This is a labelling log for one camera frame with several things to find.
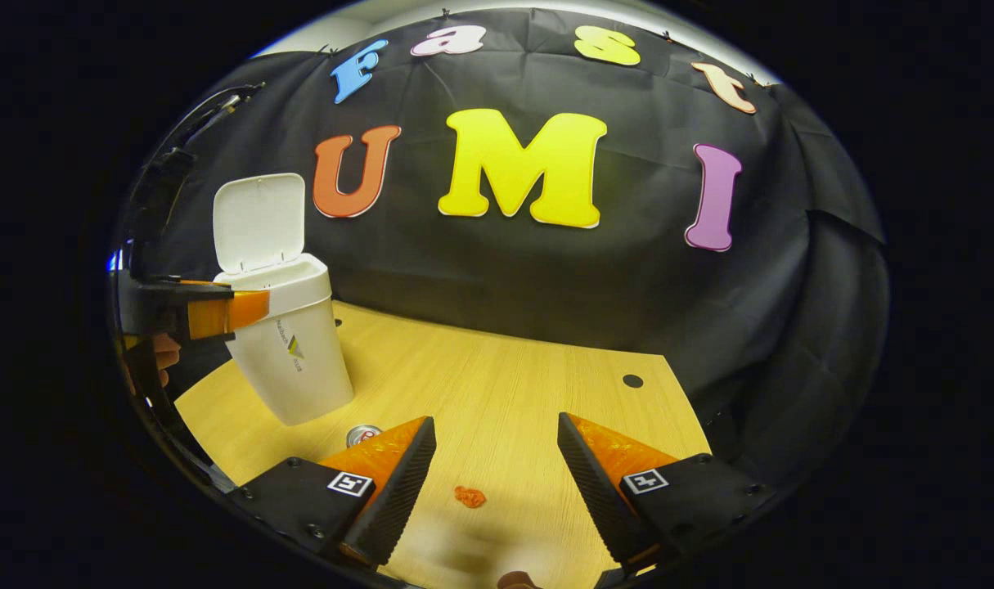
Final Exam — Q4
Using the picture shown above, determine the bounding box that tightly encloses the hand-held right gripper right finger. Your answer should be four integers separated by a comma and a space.
556, 411, 777, 571

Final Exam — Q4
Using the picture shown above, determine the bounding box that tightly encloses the white desktop garbage bin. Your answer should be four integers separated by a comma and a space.
213, 173, 355, 427

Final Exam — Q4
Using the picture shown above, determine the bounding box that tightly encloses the black backdrop cloth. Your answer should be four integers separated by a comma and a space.
112, 8, 890, 492

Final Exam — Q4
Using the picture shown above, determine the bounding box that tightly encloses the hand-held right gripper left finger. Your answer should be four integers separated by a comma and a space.
228, 416, 438, 569

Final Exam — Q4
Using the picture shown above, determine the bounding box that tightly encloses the wooden desktop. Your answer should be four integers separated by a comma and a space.
173, 300, 713, 589

